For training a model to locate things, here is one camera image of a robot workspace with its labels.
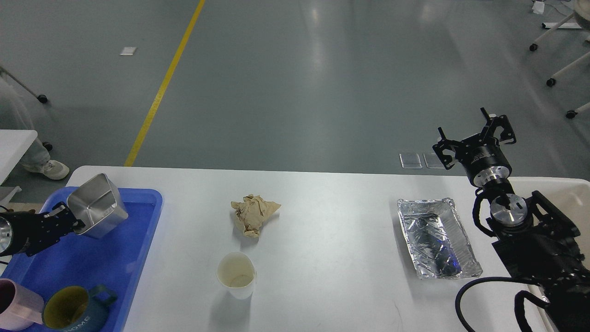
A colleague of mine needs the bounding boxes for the stainless steel rectangular tin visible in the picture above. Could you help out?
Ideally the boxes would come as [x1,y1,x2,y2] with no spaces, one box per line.
[66,173,129,239]

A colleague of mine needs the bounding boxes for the blue plastic tray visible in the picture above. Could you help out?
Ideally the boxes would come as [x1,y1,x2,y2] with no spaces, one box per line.
[1,188,163,332]

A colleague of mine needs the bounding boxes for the crumpled brown paper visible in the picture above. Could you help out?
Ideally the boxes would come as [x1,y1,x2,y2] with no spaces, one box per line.
[230,194,282,239]

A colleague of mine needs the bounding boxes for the aluminium foil tray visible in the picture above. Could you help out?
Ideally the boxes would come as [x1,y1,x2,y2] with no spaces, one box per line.
[397,197,483,279]

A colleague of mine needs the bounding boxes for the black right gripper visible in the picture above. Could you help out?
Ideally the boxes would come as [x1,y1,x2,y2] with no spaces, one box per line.
[432,107,516,187]

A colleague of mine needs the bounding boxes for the clear floor plate right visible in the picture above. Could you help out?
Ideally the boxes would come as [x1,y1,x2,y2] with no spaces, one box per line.
[422,153,445,169]

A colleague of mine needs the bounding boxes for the pink mug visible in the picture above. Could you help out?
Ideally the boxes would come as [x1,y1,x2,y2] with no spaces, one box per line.
[0,278,45,331]

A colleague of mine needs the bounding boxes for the grey wheeled stand leg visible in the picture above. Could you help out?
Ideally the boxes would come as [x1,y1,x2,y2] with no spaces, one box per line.
[0,66,49,104]

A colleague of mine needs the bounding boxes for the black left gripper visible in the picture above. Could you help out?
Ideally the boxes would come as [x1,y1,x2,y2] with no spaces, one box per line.
[0,202,86,257]

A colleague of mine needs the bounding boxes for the dark teal mug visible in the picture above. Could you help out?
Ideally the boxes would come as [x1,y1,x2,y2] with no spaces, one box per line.
[42,284,118,332]

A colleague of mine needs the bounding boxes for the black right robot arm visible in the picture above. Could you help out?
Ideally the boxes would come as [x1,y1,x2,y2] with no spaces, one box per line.
[433,108,590,332]

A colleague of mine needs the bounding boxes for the white side table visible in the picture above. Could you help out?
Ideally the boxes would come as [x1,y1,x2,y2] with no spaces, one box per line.
[0,130,37,183]

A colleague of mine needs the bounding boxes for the white plastic bin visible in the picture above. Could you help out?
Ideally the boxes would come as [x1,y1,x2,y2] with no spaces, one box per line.
[512,178,590,323]

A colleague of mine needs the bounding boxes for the white paper cup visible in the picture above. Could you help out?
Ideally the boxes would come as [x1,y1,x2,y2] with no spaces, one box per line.
[216,252,257,300]

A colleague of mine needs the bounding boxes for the clear floor plate left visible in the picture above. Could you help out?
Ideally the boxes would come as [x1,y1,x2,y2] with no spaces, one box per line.
[399,153,423,169]

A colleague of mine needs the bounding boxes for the white wheeled stand legs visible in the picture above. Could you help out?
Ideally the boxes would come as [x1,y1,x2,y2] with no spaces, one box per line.
[529,0,590,119]

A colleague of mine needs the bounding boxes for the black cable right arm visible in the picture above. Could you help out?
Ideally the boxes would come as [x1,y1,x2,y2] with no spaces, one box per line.
[454,276,544,332]

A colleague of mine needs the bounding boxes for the white sneaker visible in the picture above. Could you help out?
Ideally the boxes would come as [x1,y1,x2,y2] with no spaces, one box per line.
[23,160,70,180]

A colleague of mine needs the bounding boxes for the clear floor plate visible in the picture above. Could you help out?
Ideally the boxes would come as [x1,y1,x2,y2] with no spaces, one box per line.
[422,153,445,169]
[399,153,423,169]

